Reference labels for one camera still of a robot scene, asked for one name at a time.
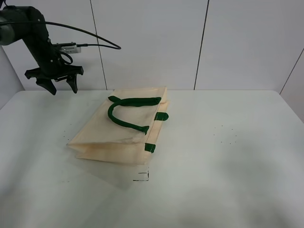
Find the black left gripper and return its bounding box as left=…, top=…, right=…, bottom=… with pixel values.
left=25, top=42, right=84, bottom=95

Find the white linen bag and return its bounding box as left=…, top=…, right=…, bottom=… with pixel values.
left=68, top=87, right=169, bottom=165

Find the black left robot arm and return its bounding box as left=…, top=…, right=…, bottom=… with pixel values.
left=0, top=6, right=84, bottom=95

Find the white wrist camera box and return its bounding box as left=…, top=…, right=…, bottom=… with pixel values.
left=53, top=42, right=81, bottom=54

